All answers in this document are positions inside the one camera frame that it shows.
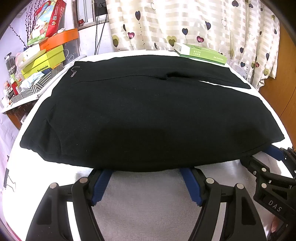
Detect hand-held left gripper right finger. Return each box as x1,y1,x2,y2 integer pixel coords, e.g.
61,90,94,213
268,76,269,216
180,167,265,241

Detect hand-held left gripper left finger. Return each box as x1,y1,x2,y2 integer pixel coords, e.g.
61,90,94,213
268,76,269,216
25,168,114,241

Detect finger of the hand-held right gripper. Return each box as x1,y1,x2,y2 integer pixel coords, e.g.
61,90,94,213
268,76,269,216
240,156,296,189
265,145,296,178

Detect black pants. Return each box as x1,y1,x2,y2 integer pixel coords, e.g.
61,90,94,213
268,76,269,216
20,55,285,173

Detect brown wooden wardrobe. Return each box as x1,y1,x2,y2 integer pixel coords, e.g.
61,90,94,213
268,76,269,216
259,23,296,149

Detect black binder clip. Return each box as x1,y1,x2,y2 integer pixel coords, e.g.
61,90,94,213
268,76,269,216
0,168,16,190

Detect wooden side table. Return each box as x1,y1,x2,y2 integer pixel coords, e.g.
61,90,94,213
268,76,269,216
2,100,37,130

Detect black white striped box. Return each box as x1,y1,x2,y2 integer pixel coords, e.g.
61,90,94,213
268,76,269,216
11,70,64,105

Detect green cardboard box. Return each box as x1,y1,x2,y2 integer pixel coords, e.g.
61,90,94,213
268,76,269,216
174,42,228,65

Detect light blue packet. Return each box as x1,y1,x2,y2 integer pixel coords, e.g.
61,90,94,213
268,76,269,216
20,72,47,92

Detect yellow-green shoe box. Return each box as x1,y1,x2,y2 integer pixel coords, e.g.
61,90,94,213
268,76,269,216
21,45,65,79

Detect clear plastic storage box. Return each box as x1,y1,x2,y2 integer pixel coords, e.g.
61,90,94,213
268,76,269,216
62,38,86,67

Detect orange box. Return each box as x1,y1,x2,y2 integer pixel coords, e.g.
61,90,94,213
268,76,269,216
39,28,79,50

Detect cream heart print curtain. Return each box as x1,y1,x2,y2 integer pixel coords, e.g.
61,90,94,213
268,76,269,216
105,0,280,87

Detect colourful printed bag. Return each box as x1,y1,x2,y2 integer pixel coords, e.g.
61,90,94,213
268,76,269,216
28,0,66,44

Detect window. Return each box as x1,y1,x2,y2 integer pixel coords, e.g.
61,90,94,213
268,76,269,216
69,0,107,30

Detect black cable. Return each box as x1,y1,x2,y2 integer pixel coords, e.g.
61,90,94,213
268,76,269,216
94,14,109,55

